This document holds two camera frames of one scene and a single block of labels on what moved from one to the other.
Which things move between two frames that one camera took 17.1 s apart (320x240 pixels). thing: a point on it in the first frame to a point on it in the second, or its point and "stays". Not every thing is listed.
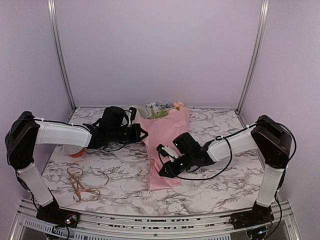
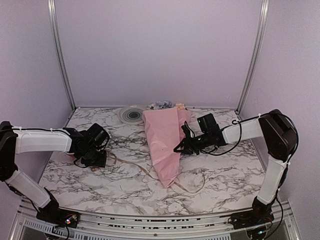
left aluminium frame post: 60,43 stays
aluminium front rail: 26,225 stays
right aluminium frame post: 265,9 stays
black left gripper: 136,128 to 101,162
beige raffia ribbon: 82,193 to 115,157
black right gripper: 171,172 to 185,151
